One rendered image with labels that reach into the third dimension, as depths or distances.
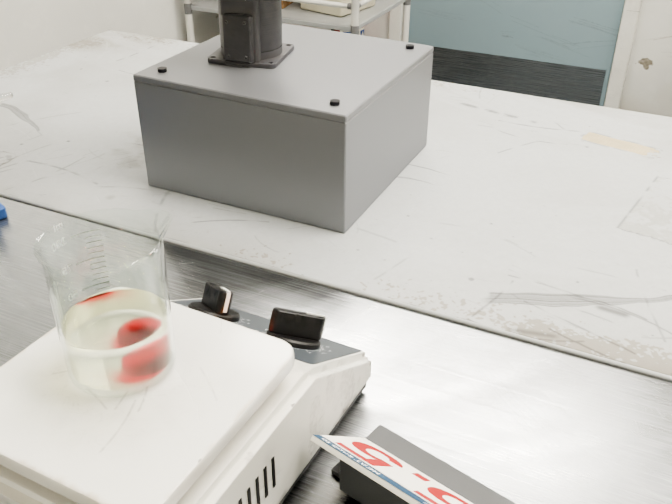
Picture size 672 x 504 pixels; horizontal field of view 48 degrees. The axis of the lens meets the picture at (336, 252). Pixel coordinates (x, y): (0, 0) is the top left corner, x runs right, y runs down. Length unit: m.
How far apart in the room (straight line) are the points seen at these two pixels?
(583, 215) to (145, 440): 0.47
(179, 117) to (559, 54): 2.73
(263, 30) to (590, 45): 2.66
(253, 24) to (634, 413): 0.44
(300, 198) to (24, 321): 0.24
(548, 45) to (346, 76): 2.66
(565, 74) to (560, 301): 2.78
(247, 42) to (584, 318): 0.36
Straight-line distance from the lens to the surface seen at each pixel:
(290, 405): 0.37
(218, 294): 0.45
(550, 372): 0.51
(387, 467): 0.40
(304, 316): 0.43
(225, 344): 0.38
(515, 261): 0.62
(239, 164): 0.66
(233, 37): 0.69
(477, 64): 3.40
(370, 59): 0.72
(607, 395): 0.51
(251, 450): 0.36
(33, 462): 0.34
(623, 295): 0.60
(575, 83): 3.33
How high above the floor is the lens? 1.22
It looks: 32 degrees down
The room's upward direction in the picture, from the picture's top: straight up
